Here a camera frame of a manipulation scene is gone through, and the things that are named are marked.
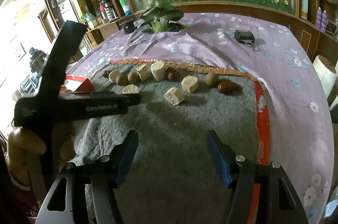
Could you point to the green white bottle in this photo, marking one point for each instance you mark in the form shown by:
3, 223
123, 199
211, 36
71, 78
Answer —
125, 7

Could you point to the person left hand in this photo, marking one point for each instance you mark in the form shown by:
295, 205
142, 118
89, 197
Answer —
22, 141

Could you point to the white chunk small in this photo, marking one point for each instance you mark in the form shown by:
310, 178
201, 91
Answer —
189, 84
174, 96

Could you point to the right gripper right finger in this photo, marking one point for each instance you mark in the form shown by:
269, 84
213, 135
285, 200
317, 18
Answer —
278, 201

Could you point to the white chunk small upper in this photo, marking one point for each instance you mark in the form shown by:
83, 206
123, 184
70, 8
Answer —
189, 84

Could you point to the white chunk tilted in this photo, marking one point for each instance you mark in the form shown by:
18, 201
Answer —
143, 72

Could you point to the white chunk small lower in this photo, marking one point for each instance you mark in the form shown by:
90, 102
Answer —
174, 96

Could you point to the dark red jujube right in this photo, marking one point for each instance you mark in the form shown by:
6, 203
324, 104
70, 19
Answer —
226, 87

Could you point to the white chunk front large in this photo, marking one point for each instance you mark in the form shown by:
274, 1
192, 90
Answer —
130, 89

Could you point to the purple bottle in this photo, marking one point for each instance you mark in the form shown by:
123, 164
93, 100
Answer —
324, 21
319, 14

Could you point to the grey felt mat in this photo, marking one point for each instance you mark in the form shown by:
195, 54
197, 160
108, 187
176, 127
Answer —
172, 178

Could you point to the dark red jujube middle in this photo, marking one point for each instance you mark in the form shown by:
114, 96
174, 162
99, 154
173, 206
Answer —
172, 74

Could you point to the purple floral tablecloth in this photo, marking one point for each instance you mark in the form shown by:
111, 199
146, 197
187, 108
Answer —
300, 122

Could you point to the black cylinder device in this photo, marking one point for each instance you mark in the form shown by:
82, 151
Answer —
128, 26

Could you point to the white sugarcane chunk left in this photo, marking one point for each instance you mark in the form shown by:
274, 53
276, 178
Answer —
113, 75

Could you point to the white chunk tall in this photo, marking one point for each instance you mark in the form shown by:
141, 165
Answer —
158, 70

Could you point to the purple bottle right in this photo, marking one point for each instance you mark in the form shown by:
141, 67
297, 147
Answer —
324, 21

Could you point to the brown round fruit large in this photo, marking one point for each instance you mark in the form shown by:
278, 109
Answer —
122, 80

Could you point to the green bok choy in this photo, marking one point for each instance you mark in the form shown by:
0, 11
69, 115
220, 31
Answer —
163, 17

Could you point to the dark red jujube left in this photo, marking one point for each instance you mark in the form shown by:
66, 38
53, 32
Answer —
105, 74

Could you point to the black thermos flask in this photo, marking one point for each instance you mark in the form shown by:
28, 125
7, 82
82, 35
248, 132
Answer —
109, 9

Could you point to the purple bottle left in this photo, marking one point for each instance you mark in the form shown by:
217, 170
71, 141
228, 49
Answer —
319, 14

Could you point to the dark red jujube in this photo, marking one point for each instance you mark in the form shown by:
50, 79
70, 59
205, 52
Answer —
172, 74
226, 87
105, 74

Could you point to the white paper roll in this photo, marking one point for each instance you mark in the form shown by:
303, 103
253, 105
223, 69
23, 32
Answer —
326, 72

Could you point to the small brown round fruit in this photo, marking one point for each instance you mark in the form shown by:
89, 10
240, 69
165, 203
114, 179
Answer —
212, 79

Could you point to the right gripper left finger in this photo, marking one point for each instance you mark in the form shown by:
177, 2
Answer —
85, 194

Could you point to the black tape measure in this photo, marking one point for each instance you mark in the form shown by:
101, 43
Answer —
247, 38

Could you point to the red white box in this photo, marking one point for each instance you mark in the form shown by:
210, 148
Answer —
78, 84

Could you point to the orange tangerine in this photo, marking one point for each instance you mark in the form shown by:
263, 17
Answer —
64, 89

